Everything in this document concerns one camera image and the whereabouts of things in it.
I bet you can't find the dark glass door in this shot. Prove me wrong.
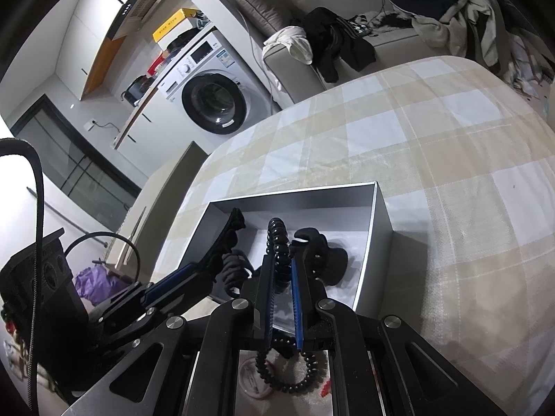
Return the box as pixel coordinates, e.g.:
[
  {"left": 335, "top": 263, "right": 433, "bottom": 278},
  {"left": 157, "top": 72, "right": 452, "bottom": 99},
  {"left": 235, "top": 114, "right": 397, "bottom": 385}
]
[{"left": 11, "top": 95, "right": 140, "bottom": 231}]

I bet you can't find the checkered beige tablecloth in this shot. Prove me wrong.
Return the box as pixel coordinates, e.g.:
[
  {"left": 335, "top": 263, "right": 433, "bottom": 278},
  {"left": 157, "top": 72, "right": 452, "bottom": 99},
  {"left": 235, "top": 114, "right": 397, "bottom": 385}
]
[{"left": 153, "top": 57, "right": 554, "bottom": 415}]

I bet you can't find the grey sofa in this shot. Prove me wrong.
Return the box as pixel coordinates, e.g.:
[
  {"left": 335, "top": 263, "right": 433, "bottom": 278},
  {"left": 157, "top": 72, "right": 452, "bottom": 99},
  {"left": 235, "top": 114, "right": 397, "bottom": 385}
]
[{"left": 263, "top": 28, "right": 452, "bottom": 103}]

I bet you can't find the black cooking pot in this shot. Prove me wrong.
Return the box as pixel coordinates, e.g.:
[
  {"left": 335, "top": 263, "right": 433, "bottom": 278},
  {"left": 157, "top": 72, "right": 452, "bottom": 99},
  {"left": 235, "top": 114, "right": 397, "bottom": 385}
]
[{"left": 120, "top": 74, "right": 154, "bottom": 106}]

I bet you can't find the red clear hair clip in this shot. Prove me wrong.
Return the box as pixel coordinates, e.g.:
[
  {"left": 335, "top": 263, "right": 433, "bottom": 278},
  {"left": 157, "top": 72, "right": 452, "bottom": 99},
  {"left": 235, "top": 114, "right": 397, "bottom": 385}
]
[{"left": 320, "top": 379, "right": 332, "bottom": 398}]

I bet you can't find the white washing machine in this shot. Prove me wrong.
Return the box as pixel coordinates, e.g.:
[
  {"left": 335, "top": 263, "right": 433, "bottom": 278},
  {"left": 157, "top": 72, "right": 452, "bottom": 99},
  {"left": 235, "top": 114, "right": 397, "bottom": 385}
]
[{"left": 158, "top": 29, "right": 279, "bottom": 152}]

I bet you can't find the grey striped cushion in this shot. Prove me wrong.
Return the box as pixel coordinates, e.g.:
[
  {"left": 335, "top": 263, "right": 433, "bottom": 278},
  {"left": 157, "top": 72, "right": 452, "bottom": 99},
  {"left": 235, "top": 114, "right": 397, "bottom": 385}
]
[{"left": 234, "top": 0, "right": 293, "bottom": 38}]

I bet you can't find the purple bag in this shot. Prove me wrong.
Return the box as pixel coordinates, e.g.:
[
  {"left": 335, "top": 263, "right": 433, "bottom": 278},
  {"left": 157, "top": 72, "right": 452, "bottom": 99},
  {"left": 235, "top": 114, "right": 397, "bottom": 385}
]
[{"left": 74, "top": 265, "right": 129, "bottom": 306}]

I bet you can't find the white garment on armrest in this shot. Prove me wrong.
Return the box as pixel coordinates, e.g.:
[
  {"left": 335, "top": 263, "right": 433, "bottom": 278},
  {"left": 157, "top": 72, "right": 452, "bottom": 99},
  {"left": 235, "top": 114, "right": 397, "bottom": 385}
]
[{"left": 263, "top": 25, "right": 313, "bottom": 65}]

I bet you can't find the yellow cardboard box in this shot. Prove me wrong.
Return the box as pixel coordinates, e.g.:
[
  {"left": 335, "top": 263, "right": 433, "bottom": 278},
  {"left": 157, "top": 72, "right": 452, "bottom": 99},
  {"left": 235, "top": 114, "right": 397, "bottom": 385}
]
[{"left": 152, "top": 8, "right": 197, "bottom": 42}]

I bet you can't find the range hood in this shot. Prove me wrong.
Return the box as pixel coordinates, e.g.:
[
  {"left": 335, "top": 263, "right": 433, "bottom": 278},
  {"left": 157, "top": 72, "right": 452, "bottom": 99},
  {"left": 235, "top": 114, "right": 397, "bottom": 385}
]
[{"left": 106, "top": 0, "right": 163, "bottom": 41}]

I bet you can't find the beige cardboard box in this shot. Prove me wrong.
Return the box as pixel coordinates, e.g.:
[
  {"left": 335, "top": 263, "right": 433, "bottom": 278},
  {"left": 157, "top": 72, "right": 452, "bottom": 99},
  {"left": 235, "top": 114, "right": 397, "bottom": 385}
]
[{"left": 105, "top": 143, "right": 208, "bottom": 280}]

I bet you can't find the grey open box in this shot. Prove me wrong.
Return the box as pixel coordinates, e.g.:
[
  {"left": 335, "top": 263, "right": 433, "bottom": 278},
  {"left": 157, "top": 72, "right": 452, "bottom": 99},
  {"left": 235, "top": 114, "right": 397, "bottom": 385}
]
[{"left": 181, "top": 181, "right": 393, "bottom": 318}]

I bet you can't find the black jacket on sofa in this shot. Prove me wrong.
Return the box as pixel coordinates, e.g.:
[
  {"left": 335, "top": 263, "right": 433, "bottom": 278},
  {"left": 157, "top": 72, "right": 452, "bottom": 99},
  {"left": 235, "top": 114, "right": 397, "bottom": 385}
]
[{"left": 301, "top": 8, "right": 376, "bottom": 84}]

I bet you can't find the black bow hair tie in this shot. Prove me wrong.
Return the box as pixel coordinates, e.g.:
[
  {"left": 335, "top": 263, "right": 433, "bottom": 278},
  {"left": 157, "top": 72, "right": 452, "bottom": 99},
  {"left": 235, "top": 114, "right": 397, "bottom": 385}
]
[{"left": 212, "top": 246, "right": 254, "bottom": 301}]

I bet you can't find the dark clothes pile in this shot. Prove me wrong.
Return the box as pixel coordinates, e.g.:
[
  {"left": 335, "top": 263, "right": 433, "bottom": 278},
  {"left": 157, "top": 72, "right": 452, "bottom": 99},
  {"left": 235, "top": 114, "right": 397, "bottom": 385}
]
[{"left": 390, "top": 0, "right": 512, "bottom": 75}]

